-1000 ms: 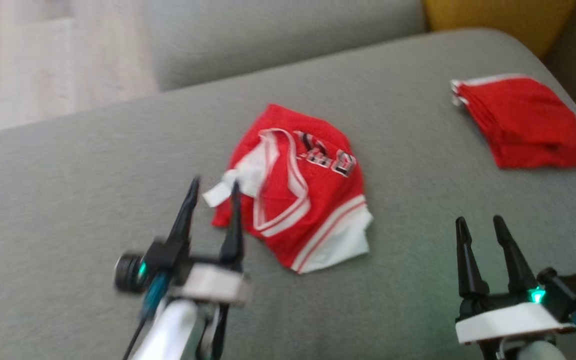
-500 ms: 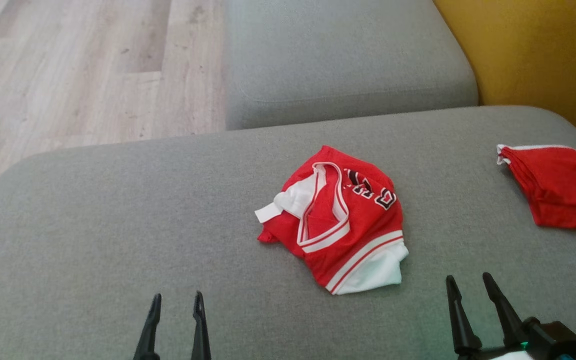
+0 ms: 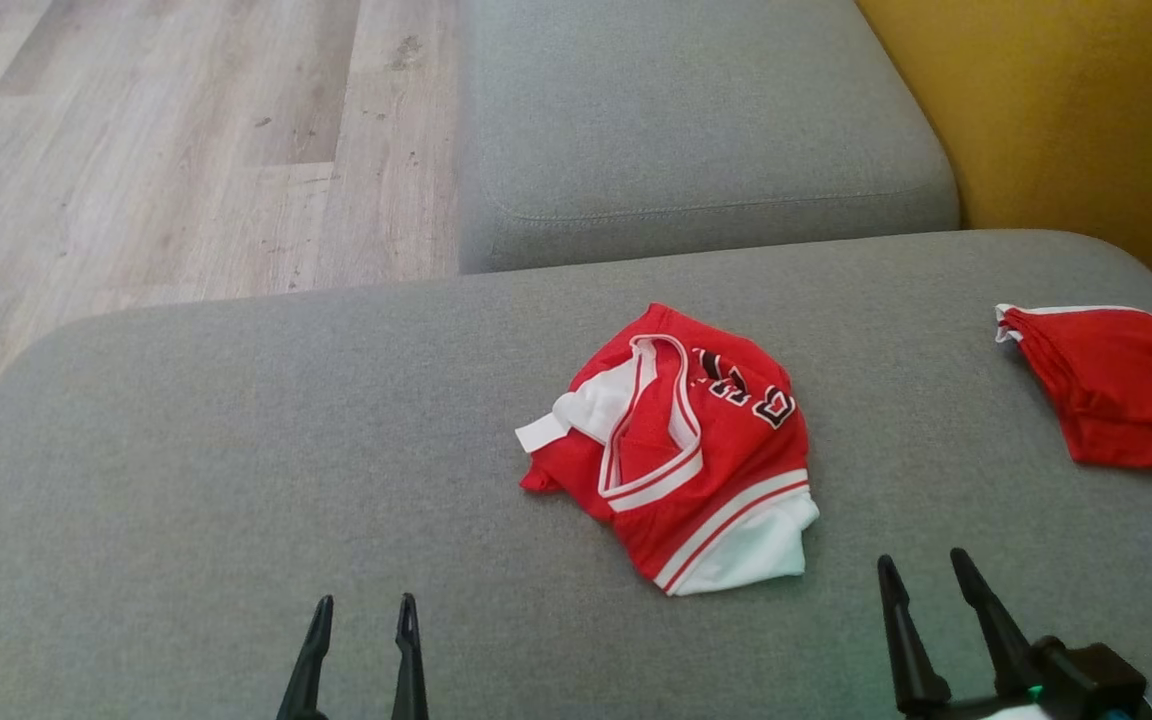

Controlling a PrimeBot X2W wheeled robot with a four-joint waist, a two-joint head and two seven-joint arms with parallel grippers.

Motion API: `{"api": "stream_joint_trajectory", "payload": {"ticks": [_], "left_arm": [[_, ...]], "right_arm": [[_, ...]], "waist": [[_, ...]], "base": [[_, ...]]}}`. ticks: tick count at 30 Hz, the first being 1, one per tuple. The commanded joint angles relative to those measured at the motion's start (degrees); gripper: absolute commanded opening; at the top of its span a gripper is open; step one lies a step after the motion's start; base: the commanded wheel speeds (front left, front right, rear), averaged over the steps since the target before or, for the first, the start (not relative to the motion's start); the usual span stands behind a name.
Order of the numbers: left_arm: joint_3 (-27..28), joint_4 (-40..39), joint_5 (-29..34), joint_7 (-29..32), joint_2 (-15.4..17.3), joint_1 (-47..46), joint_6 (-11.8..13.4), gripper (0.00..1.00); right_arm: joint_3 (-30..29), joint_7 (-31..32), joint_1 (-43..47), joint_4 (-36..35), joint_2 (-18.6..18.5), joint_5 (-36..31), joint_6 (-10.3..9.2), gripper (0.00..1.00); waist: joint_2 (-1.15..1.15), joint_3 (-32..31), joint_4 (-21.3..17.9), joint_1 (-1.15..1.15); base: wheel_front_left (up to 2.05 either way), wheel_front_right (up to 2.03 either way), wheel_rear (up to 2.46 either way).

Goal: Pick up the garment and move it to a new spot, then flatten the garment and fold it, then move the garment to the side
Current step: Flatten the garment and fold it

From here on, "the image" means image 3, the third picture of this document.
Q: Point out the red white basketball jersey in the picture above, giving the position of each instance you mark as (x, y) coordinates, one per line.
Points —
(731, 450)

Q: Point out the small grey sofa seat cushion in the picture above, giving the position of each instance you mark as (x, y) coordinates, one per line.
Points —
(686, 110)

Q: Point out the yellow sofa backrest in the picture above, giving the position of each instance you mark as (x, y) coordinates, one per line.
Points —
(1076, 110)

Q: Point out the large grey sofa seat cushion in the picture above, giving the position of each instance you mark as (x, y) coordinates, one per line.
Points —
(236, 450)

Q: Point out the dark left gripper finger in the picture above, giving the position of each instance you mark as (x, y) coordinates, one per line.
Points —
(409, 670)
(308, 680)

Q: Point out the red Bulls 23 shorts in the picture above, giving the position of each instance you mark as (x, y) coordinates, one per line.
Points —
(1126, 390)

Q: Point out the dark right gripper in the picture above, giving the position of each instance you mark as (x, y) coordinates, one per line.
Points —
(1091, 685)

